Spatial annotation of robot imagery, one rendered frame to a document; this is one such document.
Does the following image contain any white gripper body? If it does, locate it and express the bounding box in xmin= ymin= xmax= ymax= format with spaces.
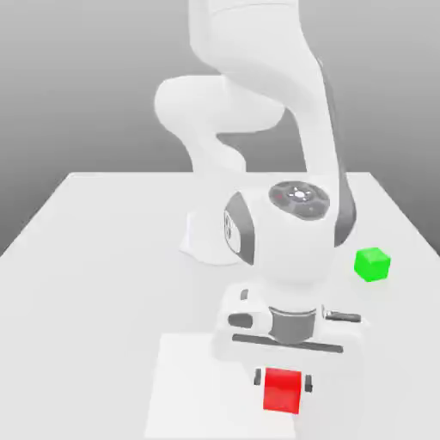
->
xmin=210 ymin=322 xmax=363 ymax=376

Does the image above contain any small red cube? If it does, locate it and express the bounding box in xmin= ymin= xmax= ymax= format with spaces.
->
xmin=262 ymin=366 xmax=304 ymax=416

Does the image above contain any small green cube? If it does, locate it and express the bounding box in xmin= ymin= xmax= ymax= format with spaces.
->
xmin=353 ymin=246 xmax=392 ymax=284

